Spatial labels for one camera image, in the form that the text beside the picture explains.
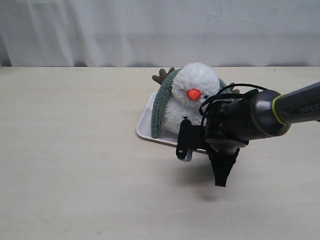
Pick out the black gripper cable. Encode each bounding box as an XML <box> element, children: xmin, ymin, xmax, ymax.
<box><xmin>199</xmin><ymin>83</ymin><xmax>270</xmax><ymax>126</ymax></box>

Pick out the white rectangular plastic tray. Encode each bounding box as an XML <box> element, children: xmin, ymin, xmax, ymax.
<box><xmin>136</xmin><ymin>88</ymin><xmax>207</xmax><ymax>154</ymax></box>

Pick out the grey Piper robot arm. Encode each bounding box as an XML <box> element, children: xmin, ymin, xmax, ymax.
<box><xmin>175</xmin><ymin>82</ymin><xmax>320</xmax><ymax>187</ymax></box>

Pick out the white backdrop curtain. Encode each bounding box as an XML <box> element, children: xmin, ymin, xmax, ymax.
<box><xmin>0</xmin><ymin>0</ymin><xmax>320</xmax><ymax>67</ymax></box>

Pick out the green knitted scarf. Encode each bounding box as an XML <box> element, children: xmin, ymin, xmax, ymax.
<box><xmin>150</xmin><ymin>68</ymin><xmax>236</xmax><ymax>139</ymax></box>

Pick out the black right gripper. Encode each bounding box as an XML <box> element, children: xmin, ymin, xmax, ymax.
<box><xmin>175</xmin><ymin>89</ymin><xmax>259</xmax><ymax>187</ymax></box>

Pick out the white plush snowman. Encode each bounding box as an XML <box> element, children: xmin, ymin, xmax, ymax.
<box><xmin>151</xmin><ymin>62</ymin><xmax>241</xmax><ymax>134</ymax></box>

